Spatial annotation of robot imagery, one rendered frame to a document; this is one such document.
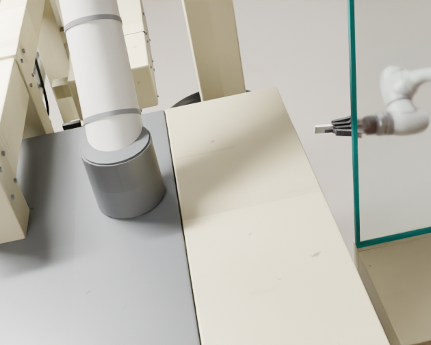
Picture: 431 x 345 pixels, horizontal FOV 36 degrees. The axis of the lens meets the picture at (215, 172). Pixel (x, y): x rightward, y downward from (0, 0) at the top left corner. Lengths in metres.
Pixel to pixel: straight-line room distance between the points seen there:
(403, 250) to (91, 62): 1.08
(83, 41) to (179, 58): 4.51
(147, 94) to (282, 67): 3.52
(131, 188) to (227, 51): 0.63
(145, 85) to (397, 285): 0.93
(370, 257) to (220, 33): 0.77
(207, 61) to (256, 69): 3.67
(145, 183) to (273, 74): 4.10
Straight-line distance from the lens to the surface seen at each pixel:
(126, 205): 1.37
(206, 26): 1.80
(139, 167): 1.33
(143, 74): 2.00
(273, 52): 5.73
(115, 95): 1.36
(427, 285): 1.91
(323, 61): 5.51
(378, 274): 1.93
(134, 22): 2.27
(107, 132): 1.35
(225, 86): 1.89
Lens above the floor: 2.69
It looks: 37 degrees down
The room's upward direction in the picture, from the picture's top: 11 degrees counter-clockwise
